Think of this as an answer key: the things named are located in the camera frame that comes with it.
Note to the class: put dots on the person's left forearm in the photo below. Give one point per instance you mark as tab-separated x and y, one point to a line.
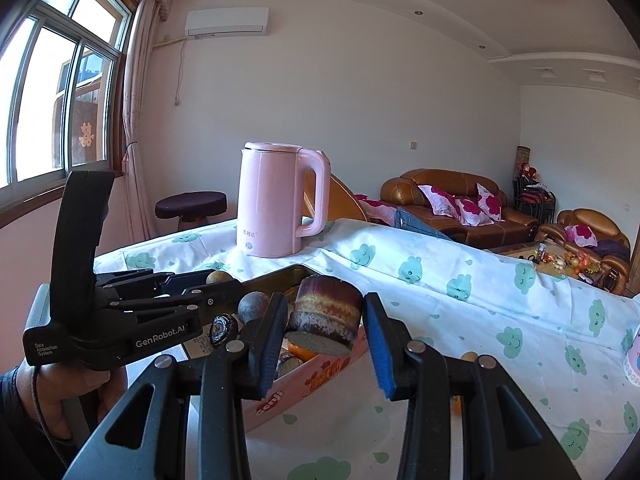
15	440

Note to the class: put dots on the pink red cloth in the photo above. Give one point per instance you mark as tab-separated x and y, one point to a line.
377	210

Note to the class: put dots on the long brown leather sofa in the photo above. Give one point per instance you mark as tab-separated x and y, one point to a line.
510	225

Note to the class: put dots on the white red floral cushion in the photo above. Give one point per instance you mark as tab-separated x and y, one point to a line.
470	211
580	235
439	201
490	202

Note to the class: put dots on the metal frame window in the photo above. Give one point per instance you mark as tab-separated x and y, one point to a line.
50	85

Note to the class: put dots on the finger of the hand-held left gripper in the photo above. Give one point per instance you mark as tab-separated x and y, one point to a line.
150	280
220	297

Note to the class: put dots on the cluttered coffee table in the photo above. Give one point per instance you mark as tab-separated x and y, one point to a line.
550	260

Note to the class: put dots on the brown leather armchair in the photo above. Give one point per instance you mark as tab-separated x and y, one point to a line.
345	200
585	217

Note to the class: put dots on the pink electric kettle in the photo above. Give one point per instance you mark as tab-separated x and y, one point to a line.
270	200

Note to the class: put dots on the pale pink curtain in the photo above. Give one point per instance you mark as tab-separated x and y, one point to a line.
142	110

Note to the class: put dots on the pink metal tin box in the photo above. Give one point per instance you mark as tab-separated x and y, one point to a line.
310	385

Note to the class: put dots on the purple blanket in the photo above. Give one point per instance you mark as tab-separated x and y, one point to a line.
612	250

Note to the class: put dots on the stacked dark chairs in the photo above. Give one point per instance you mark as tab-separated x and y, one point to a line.
535	200

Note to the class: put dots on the tall patterned vase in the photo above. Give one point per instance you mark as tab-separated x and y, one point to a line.
523	155

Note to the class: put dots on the white cloud-print tablecloth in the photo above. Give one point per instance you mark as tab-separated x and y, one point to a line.
450	320

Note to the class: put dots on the person's left hand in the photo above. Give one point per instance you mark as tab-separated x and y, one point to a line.
45	390

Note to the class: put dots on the smooth orange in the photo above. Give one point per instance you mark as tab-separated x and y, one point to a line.
300	351
456	405

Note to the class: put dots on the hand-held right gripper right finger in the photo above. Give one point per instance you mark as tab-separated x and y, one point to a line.
380	350

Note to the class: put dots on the blue jeans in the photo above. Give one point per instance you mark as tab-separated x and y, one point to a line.
417	222

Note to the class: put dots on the dark brown round stool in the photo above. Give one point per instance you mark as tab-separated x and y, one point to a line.
190	205

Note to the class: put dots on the printed paper sheet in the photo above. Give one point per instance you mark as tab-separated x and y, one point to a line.
200	347

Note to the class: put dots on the dark purple passion fruit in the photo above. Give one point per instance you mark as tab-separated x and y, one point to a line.
252	307

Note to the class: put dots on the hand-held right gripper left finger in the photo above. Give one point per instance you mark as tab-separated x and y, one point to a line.
272	345

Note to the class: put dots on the white air conditioner pipe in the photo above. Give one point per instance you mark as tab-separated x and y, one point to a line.
179	70

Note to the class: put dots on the white wall air conditioner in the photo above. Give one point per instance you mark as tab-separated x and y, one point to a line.
225	22

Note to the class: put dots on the brown longan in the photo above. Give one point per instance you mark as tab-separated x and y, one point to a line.
469	356
220	276

